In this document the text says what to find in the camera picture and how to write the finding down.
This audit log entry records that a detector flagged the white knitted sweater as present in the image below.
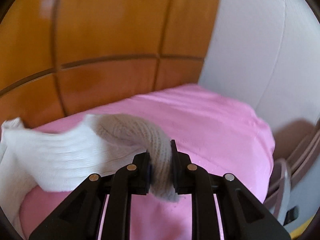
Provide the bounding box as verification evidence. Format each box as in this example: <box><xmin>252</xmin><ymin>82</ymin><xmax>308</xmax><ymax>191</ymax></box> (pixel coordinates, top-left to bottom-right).
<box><xmin>1</xmin><ymin>114</ymin><xmax>178</xmax><ymax>234</ymax></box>

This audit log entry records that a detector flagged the pink bed sheet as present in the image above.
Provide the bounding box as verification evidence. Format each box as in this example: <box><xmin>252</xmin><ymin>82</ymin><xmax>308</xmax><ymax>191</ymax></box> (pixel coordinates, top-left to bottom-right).
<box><xmin>18</xmin><ymin>83</ymin><xmax>276</xmax><ymax>240</ymax></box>

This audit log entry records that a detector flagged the orange wooden wardrobe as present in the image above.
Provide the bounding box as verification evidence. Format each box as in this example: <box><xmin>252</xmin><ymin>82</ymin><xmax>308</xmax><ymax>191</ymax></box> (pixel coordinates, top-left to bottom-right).
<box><xmin>1</xmin><ymin>0</ymin><xmax>219</xmax><ymax>128</ymax></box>

